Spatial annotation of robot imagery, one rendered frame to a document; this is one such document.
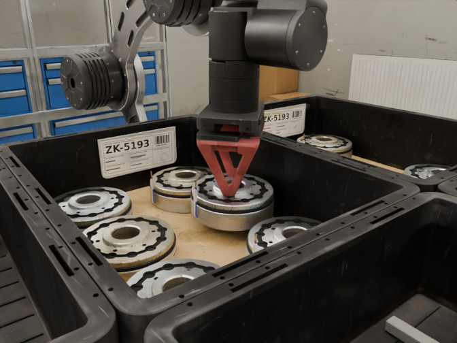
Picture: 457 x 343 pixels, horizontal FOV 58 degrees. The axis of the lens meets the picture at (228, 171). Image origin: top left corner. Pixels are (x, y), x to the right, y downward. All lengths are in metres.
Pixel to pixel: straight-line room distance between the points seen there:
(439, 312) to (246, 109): 0.27
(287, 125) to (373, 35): 3.09
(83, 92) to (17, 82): 1.02
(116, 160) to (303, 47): 0.34
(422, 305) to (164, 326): 0.28
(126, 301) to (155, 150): 0.42
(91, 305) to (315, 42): 0.29
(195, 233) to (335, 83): 3.61
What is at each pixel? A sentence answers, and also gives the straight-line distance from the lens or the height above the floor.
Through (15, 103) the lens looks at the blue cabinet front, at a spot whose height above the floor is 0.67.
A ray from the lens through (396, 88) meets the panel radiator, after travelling 3.67.
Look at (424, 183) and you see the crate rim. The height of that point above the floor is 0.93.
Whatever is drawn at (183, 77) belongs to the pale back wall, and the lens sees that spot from 3.99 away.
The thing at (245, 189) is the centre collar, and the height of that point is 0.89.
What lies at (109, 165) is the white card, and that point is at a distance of 0.62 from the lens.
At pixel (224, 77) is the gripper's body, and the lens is 0.44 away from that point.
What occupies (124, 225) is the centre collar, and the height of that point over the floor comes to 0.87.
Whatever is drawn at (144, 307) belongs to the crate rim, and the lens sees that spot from 0.24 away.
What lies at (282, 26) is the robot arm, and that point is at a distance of 0.39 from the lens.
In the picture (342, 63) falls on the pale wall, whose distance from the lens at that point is 4.01.
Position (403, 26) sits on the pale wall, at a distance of 3.76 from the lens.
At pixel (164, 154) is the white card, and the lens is 0.65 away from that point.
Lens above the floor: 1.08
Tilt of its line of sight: 21 degrees down
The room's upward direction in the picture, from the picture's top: straight up
